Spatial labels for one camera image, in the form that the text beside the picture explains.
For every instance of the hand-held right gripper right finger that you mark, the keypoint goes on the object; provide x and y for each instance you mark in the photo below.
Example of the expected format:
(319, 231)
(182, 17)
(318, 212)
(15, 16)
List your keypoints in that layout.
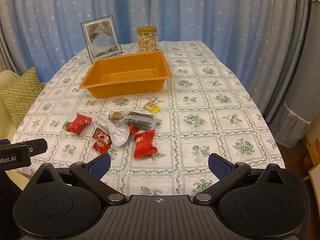
(220, 166)

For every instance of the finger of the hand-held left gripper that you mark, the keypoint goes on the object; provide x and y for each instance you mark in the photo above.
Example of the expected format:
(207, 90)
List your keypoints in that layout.
(37, 146)

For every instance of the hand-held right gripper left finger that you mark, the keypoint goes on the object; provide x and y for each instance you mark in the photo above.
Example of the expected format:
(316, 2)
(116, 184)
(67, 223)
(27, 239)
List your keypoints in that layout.
(100, 167)

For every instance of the silver foil wrapper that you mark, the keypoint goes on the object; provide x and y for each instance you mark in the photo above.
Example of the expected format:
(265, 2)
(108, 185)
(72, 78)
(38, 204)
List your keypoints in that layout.
(118, 133)

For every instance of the red candy packet green end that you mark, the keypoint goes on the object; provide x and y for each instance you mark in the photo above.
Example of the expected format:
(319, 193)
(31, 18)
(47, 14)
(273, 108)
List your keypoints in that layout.
(80, 125)

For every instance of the small red packet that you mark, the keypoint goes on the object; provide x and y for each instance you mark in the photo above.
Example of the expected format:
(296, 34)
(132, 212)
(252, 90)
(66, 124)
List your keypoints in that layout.
(133, 130)

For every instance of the red packet with white print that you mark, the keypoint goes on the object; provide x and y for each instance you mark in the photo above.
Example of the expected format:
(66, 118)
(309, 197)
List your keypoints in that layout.
(145, 145)

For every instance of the brown candy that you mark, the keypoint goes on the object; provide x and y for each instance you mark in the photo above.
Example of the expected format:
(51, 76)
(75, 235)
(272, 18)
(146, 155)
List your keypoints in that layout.
(116, 115)

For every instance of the dark snack packet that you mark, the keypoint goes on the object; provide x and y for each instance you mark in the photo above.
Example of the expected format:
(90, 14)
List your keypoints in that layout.
(140, 120)

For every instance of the yellow snack packet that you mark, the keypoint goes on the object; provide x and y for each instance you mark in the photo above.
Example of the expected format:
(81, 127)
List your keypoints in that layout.
(150, 106)

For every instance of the orange plastic tray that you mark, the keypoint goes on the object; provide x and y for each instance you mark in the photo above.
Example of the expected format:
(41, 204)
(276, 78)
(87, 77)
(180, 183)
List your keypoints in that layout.
(130, 80)

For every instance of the pale green sofa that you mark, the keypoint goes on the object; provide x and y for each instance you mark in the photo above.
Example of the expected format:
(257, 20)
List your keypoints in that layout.
(5, 121)

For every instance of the green zigzag cushion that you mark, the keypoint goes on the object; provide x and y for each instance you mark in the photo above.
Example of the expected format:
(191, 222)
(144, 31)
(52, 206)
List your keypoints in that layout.
(21, 95)

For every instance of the green floral tablecloth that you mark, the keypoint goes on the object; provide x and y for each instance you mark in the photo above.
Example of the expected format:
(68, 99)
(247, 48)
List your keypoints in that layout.
(200, 100)

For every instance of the grey curtain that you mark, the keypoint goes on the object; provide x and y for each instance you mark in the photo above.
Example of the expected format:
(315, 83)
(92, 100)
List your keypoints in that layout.
(6, 50)

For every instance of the grey lace-trimmed cover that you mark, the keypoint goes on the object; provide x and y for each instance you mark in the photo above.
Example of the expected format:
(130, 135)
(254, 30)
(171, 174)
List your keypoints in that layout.
(295, 80)

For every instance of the cashew jar with gold lid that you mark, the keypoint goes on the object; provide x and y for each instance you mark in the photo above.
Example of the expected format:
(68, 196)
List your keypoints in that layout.
(147, 41)

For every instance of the blue star-print curtain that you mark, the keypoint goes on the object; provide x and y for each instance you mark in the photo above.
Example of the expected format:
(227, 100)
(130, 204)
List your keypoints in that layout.
(175, 10)

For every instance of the wooden frame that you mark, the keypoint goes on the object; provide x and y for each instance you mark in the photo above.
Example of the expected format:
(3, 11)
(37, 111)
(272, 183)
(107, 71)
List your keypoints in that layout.
(313, 176)

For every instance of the blue-edged picture frame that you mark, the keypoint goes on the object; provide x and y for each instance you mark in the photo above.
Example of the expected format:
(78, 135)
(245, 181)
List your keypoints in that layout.
(101, 37)

